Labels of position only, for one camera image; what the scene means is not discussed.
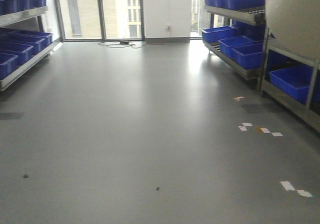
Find blue bin right lower middle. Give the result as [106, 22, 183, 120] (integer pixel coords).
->
[218, 35, 255, 59]

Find left steel shelf rack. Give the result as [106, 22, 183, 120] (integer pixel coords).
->
[0, 6, 59, 91]

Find blue bin near right shelf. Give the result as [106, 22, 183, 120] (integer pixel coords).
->
[269, 64, 313, 105]

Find right steel shelf rack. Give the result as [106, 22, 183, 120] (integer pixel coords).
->
[202, 5, 320, 135]

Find blue bin right lower back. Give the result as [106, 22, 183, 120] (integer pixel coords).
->
[201, 25, 239, 43]

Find cables on floor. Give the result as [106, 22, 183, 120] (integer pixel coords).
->
[97, 40, 147, 49]

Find blue bin right lower front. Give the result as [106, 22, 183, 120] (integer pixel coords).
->
[232, 43, 263, 70]

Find steel shelf rack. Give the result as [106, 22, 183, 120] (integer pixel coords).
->
[202, 5, 320, 135]
[0, 6, 59, 91]

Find white plastic bin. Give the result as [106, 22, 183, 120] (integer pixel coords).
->
[265, 0, 320, 60]

